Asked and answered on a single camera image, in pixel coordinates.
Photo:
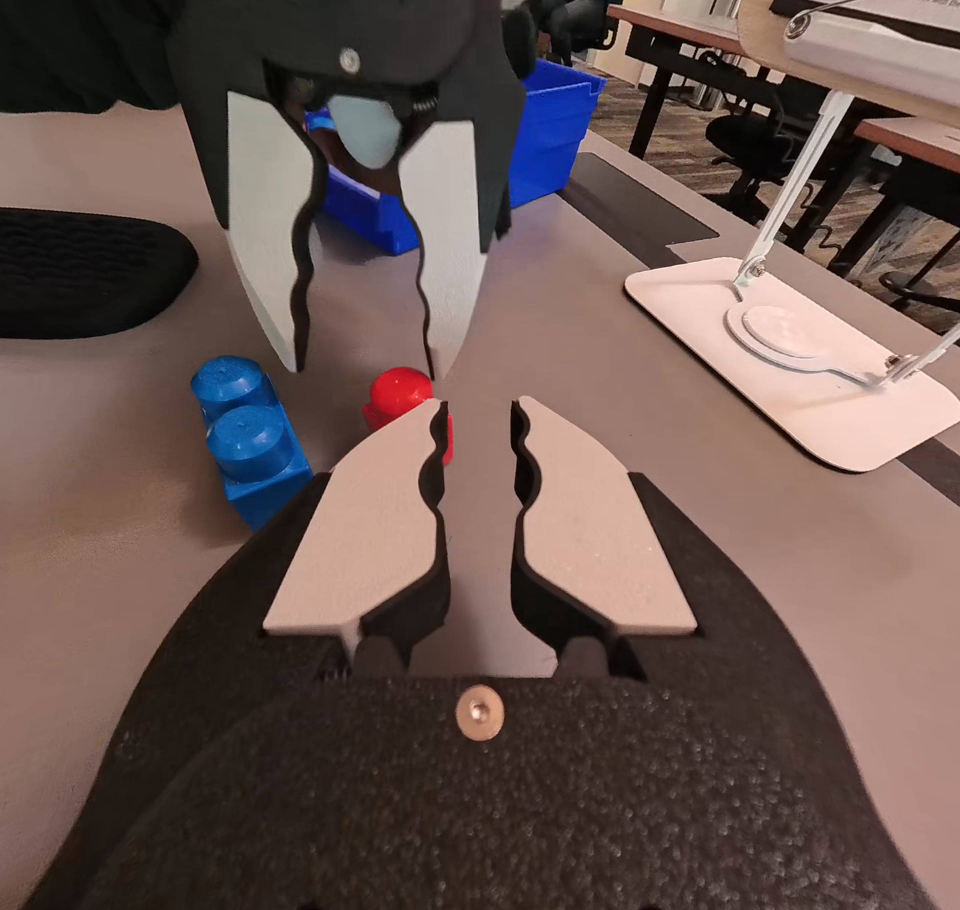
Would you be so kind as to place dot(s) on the person's left forearm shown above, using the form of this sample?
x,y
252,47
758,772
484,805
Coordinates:
x,y
75,25

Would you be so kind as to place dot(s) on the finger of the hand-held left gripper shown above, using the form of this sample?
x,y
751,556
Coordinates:
x,y
262,212
450,235

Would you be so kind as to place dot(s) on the red one-stud mega block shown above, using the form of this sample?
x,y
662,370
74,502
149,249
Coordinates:
x,y
397,392

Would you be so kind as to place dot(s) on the black office chair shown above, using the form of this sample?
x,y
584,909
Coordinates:
x,y
922,287
750,145

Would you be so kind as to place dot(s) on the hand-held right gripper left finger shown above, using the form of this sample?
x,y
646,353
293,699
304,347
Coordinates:
x,y
360,550

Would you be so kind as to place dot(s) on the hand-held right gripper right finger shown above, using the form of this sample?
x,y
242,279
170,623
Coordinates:
x,y
600,550

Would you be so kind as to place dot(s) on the blue plastic bin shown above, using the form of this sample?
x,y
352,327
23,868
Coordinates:
x,y
555,122

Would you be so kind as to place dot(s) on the large black textured mat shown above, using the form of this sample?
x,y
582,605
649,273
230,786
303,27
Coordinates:
x,y
82,272

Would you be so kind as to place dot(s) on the blue two-stud mega block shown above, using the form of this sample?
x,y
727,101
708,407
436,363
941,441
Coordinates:
x,y
247,445

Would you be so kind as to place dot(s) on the wood-edged office desk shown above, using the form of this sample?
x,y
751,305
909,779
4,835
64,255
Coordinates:
x,y
675,25
915,134

